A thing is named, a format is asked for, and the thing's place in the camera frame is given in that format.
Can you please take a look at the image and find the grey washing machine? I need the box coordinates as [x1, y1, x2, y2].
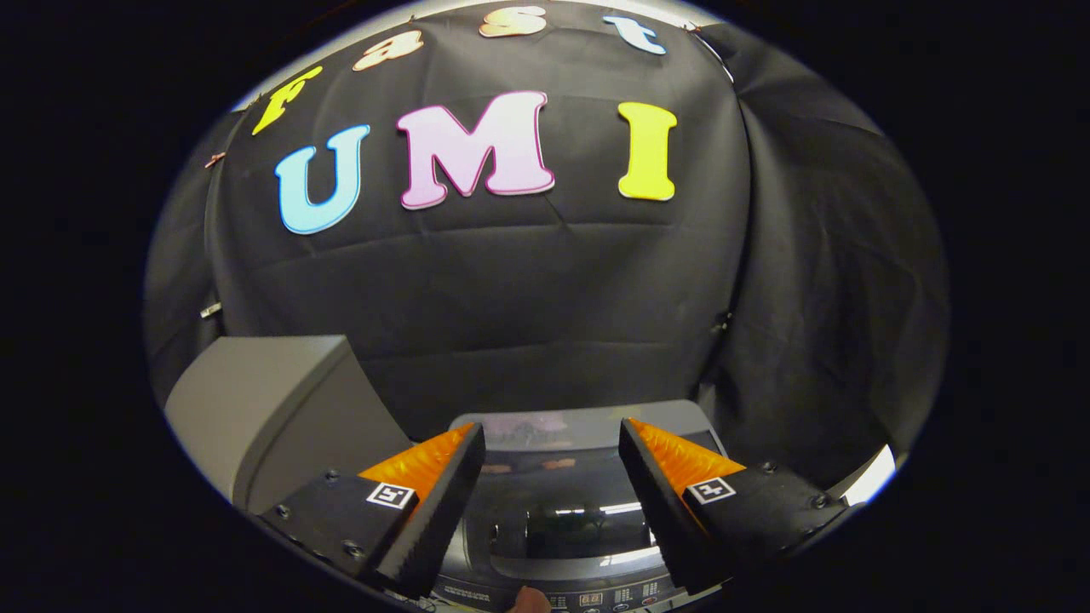
[417, 400, 742, 613]

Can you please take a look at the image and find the white printed sheet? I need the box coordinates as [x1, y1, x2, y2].
[839, 444, 898, 507]

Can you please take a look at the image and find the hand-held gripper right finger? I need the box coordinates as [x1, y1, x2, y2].
[617, 417, 852, 597]

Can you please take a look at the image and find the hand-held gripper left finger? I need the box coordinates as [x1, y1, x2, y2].
[255, 421, 488, 601]

